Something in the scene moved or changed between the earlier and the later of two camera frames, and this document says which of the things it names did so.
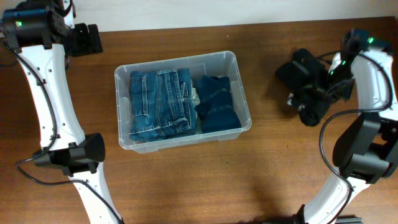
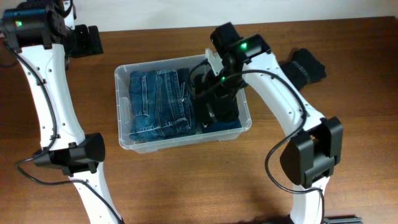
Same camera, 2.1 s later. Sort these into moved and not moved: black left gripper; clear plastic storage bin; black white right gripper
Moved: black white right gripper
Not moved: clear plastic storage bin; black left gripper
